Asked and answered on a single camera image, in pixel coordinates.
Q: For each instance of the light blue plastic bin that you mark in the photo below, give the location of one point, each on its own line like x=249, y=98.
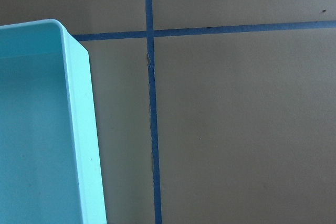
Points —
x=50, y=162

